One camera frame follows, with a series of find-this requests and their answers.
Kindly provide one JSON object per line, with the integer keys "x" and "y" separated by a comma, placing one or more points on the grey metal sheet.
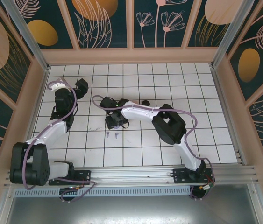
{"x": 131, "y": 212}

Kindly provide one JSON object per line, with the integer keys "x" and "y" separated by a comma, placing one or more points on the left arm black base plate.
{"x": 82, "y": 177}

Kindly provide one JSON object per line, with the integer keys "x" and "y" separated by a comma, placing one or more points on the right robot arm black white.
{"x": 140, "y": 112}

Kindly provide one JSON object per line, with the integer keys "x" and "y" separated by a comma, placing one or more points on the aluminium corner post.
{"x": 229, "y": 30}
{"x": 28, "y": 39}

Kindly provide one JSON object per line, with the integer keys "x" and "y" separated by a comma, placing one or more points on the aluminium table side rail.
{"x": 40, "y": 93}
{"x": 221, "y": 93}

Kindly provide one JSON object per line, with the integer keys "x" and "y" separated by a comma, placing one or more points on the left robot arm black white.
{"x": 51, "y": 133}

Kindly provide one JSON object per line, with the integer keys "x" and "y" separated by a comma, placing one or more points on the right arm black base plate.
{"x": 180, "y": 177}

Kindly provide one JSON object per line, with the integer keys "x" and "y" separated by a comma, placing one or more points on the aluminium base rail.
{"x": 131, "y": 175}

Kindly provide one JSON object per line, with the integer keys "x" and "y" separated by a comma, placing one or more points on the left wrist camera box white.
{"x": 58, "y": 86}

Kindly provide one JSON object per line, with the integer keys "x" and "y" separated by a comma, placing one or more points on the black earbud charging case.
{"x": 146, "y": 102}

